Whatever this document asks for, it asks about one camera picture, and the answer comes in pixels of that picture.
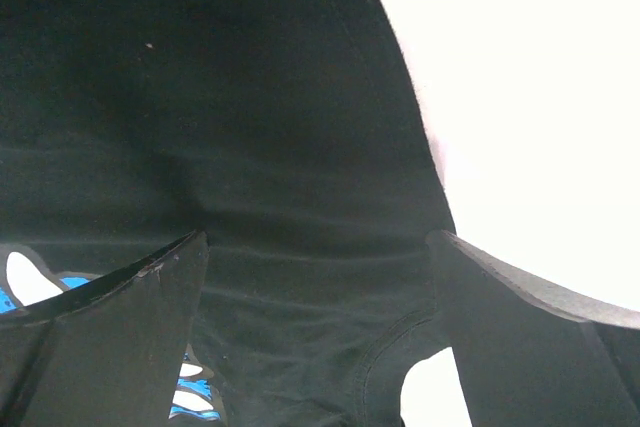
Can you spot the black t-shirt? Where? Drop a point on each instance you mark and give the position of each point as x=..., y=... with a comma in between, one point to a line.
x=288, y=131

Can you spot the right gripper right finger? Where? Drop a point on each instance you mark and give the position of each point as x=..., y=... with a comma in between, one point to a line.
x=532, y=353

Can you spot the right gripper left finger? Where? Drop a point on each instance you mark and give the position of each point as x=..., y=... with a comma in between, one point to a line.
x=82, y=349

